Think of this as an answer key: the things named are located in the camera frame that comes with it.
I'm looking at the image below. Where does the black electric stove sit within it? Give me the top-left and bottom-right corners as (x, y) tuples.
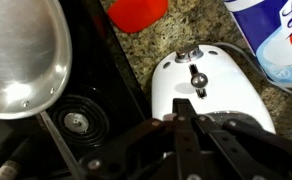
(0, 0), (153, 180)

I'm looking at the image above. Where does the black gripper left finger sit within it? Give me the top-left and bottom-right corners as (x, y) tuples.
(78, 97), (204, 180)

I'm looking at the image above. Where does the Lysol wipes canister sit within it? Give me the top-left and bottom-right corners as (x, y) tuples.
(223, 0), (292, 89)

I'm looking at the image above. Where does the white two-slot toaster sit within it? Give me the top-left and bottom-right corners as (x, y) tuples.
(151, 43), (277, 135)

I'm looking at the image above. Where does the red silicone spatula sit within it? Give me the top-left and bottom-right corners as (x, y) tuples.
(106, 0), (170, 34)

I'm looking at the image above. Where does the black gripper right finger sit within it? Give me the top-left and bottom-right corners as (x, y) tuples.
(193, 114), (292, 180)

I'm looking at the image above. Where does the stainless steel frying pan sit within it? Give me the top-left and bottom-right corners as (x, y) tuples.
(0, 0), (87, 180)

